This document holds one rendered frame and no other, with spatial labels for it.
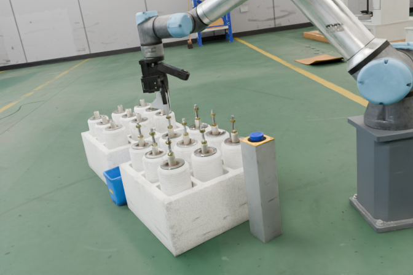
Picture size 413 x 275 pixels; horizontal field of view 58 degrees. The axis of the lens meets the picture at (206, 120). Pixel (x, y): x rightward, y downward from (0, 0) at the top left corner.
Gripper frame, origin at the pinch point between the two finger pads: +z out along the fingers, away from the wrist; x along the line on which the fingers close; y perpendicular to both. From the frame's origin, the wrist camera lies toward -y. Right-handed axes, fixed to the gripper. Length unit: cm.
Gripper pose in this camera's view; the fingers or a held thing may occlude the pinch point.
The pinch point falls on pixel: (168, 111)
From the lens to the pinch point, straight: 135.4
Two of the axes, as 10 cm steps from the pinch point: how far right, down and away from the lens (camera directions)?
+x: -0.4, 3.1, -9.5
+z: 1.3, 9.5, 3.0
